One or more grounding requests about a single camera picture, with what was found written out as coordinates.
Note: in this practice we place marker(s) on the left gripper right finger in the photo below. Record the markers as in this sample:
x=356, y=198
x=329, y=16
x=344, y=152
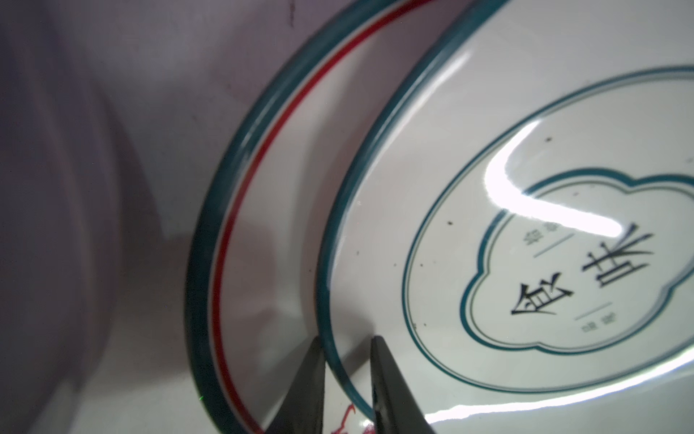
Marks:
x=395, y=408

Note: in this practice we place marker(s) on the green rim clover plate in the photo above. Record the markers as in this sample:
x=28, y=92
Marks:
x=518, y=225

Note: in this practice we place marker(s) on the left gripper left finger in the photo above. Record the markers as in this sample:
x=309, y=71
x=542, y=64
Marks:
x=302, y=411

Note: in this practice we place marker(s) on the lilac bowl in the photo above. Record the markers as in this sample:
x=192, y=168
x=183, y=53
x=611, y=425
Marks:
x=60, y=223

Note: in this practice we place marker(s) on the orange sunburst plate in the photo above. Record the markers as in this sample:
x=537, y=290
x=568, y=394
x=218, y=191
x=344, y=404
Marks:
x=249, y=292

